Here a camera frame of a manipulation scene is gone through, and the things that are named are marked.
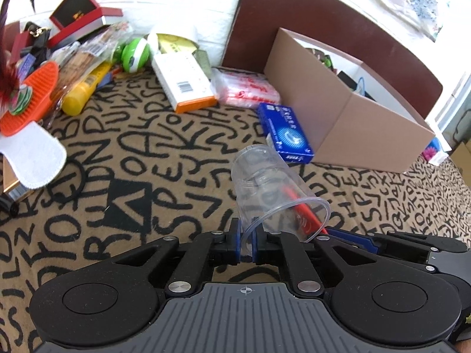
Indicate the clear plastic cup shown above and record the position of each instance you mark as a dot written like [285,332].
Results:
[257,176]

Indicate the yellow plastic bottle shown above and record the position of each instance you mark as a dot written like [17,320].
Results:
[79,95]

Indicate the white orange medicine box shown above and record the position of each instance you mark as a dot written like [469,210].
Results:
[180,77]

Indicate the gold box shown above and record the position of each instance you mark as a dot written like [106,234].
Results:
[11,182]

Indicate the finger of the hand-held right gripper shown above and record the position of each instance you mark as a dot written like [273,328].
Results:
[349,241]

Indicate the yellow packet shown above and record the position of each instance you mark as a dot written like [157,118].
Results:
[176,45]

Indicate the dark red feather shuttlecock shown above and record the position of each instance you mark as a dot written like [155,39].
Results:
[5,77]

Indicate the green white round toy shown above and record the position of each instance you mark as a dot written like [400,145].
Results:
[134,55]

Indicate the clear cracker packet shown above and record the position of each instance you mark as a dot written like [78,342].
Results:
[84,59]

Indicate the small cardboard carton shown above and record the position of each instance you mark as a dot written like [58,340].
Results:
[461,160]

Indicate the brown cardboard box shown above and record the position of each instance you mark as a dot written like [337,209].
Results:
[368,136]

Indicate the olive green box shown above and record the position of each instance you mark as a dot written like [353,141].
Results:
[204,62]

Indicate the dark brown board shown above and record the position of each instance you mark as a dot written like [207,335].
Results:
[257,14]

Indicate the black item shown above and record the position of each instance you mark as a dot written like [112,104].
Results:
[346,80]

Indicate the red print plastic pack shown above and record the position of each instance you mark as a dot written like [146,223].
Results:
[246,88]

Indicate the red gift box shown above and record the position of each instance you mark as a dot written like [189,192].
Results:
[73,11]

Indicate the red pen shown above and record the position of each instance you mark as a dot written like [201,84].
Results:
[305,207]

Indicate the small blue box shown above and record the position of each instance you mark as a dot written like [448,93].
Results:
[26,64]

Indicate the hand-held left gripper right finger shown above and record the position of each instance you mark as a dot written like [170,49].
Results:
[259,242]

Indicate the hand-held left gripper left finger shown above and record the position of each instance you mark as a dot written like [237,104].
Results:
[237,242]

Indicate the orange silicone brush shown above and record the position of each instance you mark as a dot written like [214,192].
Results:
[36,95]

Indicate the grey felt insole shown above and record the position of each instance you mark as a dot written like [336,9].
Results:
[33,154]

